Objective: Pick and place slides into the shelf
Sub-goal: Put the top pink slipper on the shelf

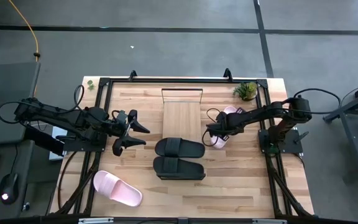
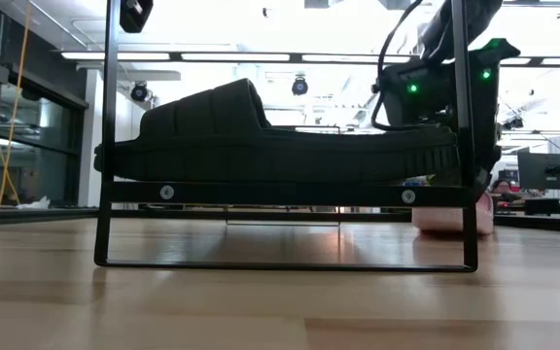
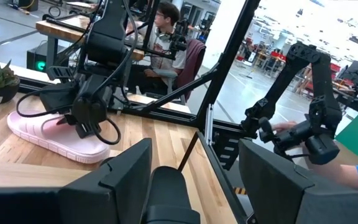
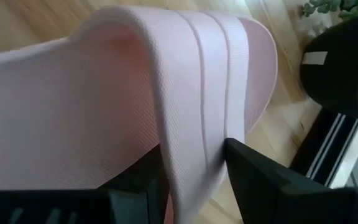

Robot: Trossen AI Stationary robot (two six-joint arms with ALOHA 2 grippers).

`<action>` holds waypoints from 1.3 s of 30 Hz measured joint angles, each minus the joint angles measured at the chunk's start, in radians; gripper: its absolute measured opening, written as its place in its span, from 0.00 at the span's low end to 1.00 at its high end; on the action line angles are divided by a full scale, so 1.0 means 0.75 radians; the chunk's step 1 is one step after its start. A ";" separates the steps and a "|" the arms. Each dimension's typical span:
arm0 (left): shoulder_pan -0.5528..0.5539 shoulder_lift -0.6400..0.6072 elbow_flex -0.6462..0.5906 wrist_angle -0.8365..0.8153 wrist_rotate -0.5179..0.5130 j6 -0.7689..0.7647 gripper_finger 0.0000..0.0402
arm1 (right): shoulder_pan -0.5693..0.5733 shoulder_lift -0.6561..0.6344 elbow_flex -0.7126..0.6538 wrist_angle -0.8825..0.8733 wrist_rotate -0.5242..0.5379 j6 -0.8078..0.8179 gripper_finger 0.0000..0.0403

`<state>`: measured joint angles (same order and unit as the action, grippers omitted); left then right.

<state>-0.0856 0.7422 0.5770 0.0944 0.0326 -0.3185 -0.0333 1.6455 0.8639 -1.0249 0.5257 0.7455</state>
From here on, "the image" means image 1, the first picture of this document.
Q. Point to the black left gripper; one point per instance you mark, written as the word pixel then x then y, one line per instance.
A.
pixel 118 130

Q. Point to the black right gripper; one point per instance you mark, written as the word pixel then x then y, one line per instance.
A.
pixel 224 126

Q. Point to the pink slide sandal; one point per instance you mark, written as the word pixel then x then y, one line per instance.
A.
pixel 217 143
pixel 117 188

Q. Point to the black slide sandal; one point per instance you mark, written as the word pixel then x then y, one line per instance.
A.
pixel 179 147
pixel 179 168

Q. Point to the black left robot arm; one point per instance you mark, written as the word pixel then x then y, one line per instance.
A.
pixel 61 116

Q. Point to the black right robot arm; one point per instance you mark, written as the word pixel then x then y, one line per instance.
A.
pixel 259 113

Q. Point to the small green potted plant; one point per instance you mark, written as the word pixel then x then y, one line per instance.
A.
pixel 246 91

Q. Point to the small green leaf sprig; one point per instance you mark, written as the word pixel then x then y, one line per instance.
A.
pixel 90 84

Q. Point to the white power box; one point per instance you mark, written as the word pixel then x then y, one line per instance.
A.
pixel 57 132

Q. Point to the dark desk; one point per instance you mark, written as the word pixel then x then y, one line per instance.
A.
pixel 26 174

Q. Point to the grey metal table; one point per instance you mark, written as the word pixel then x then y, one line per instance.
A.
pixel 353 140

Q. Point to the black computer mouse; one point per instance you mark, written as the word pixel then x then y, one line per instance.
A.
pixel 9 186

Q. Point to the grey desk top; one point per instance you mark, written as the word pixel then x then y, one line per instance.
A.
pixel 5 93

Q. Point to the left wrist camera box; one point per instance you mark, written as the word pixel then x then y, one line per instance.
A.
pixel 121 116

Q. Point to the wooden shelf black metal frame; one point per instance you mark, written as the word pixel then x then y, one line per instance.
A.
pixel 182 121

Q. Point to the black frame bracket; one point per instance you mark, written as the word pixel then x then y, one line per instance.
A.
pixel 132 75
pixel 227 74

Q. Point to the black metal rig frame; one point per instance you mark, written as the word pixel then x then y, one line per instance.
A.
pixel 166 80

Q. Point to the silver metal bracket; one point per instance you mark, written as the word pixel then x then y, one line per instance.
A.
pixel 269 221
pixel 95 220

